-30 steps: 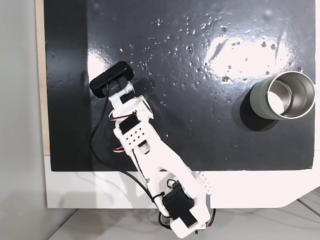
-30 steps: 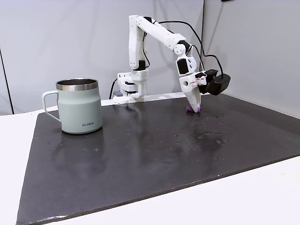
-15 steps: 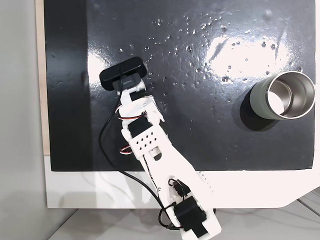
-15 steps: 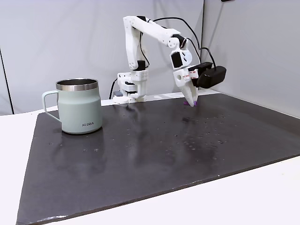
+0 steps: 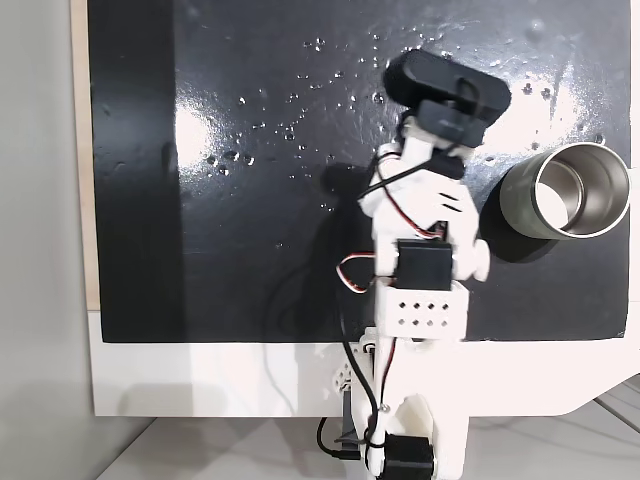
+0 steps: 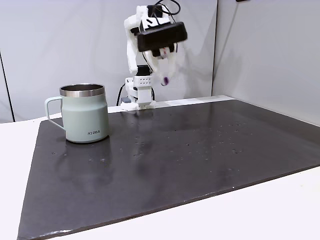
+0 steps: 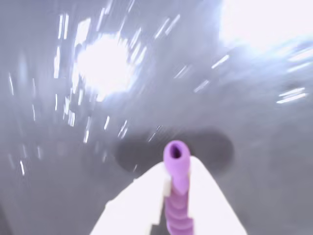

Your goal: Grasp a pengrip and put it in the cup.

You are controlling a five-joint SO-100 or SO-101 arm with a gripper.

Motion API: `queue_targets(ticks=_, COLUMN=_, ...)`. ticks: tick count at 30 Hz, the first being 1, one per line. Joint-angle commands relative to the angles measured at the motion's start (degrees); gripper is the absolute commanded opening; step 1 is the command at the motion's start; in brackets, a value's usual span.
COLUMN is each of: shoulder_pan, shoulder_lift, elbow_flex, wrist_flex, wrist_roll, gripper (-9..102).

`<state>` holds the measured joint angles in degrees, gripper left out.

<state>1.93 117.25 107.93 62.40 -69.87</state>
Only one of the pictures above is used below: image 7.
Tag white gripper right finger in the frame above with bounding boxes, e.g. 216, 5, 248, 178
187, 154, 248, 235

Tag purple ribbed pen grip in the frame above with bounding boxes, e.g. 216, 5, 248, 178
162, 140, 195, 235

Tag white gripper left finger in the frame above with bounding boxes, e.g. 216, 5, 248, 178
89, 161, 172, 235

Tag black glossy mat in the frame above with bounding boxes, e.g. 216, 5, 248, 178
0, 0, 313, 235

